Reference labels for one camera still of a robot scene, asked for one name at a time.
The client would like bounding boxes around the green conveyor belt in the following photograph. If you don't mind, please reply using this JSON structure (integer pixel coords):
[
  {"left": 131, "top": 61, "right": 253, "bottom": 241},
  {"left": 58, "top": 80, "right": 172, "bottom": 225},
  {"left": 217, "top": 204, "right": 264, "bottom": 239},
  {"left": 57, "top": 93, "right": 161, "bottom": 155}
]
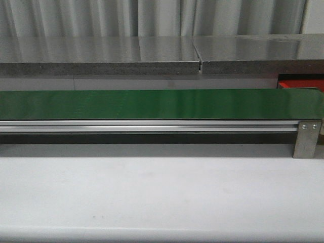
[{"left": 1, "top": 89, "right": 323, "bottom": 120}]

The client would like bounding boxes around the left grey stone slab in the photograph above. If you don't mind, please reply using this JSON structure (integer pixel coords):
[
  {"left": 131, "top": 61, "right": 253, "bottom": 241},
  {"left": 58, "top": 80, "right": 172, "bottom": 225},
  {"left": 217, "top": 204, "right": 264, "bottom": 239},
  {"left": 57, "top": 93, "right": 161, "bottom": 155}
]
[{"left": 1, "top": 36, "right": 200, "bottom": 76}]

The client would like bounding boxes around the red plastic tray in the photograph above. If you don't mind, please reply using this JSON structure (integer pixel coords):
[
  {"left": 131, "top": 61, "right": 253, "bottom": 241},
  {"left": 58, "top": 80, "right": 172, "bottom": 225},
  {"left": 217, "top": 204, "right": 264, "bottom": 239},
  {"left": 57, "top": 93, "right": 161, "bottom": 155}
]
[{"left": 278, "top": 79, "right": 324, "bottom": 92}]

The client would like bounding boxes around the grey pleated curtain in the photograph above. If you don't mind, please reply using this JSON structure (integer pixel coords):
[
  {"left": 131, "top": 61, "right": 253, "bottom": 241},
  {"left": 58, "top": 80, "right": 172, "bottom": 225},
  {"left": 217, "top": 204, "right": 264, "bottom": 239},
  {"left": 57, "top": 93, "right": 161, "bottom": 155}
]
[{"left": 1, "top": 1, "right": 307, "bottom": 37}]

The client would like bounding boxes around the steel conveyor support bracket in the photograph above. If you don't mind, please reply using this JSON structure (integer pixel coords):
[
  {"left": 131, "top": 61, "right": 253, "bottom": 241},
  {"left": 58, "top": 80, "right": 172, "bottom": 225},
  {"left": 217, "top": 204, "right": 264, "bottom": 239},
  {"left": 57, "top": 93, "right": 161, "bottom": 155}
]
[{"left": 293, "top": 120, "right": 322, "bottom": 158}]

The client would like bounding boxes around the aluminium conveyor side rail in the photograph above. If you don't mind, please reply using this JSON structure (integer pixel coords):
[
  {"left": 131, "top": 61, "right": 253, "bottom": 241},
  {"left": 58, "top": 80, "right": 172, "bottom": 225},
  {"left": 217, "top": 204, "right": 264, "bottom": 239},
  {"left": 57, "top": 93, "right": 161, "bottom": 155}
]
[{"left": 1, "top": 120, "right": 299, "bottom": 133}]

